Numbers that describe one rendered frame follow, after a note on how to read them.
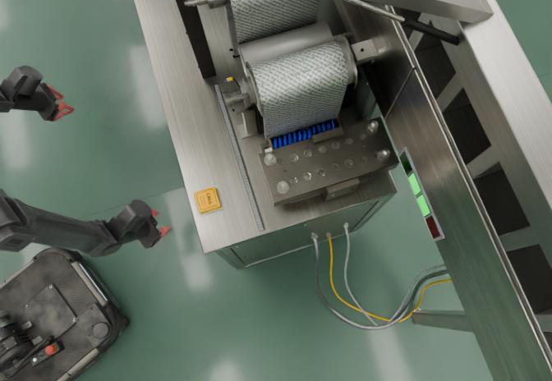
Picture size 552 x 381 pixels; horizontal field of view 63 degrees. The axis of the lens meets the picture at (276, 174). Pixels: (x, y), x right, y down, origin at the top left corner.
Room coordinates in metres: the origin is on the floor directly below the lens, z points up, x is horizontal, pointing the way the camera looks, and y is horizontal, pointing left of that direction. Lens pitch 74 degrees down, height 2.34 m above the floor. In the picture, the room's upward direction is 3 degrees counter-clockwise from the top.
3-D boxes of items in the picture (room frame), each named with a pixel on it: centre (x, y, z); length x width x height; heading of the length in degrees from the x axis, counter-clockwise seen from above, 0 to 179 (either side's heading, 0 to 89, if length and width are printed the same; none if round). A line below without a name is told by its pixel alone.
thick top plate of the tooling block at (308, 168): (0.42, -0.16, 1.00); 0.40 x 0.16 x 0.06; 105
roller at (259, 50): (0.70, -0.05, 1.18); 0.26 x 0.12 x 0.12; 105
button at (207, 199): (0.34, 0.23, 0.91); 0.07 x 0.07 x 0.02; 15
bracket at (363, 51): (0.63, -0.25, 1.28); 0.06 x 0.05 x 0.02; 105
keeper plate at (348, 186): (0.34, -0.20, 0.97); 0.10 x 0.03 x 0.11; 105
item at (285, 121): (0.53, -0.09, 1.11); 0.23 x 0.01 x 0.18; 105
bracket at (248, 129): (0.58, 0.09, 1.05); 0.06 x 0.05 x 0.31; 105
